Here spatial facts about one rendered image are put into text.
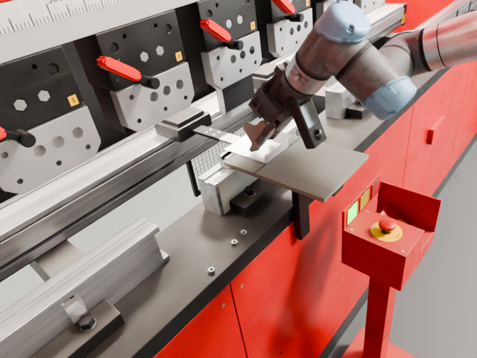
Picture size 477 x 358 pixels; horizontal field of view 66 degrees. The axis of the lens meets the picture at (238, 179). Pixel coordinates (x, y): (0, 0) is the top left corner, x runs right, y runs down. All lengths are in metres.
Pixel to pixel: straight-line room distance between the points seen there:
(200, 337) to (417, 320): 1.16
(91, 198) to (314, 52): 0.62
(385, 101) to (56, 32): 0.48
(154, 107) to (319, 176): 0.35
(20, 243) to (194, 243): 0.37
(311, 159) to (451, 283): 1.26
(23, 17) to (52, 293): 0.43
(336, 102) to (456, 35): 0.60
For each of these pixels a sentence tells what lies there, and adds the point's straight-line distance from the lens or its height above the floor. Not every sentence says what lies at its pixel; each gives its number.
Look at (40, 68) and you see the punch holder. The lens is 0.57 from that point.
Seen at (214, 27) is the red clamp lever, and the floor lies 1.30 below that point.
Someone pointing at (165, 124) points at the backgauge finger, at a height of 1.02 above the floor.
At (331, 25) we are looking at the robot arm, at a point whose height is 1.29.
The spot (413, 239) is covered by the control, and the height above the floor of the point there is 0.78.
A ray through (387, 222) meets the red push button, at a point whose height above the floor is 0.81.
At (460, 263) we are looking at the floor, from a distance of 2.05.
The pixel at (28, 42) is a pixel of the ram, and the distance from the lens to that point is 0.56.
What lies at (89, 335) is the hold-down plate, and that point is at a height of 0.91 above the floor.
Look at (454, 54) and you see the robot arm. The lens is 0.71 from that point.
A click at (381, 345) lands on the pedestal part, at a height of 0.28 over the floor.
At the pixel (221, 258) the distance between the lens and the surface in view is 0.79.
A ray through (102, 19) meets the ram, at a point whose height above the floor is 1.36.
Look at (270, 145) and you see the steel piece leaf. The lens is 0.88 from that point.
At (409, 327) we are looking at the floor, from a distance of 1.77.
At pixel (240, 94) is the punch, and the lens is 0.85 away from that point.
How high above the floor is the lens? 1.44
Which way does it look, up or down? 34 degrees down
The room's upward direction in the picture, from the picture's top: 10 degrees counter-clockwise
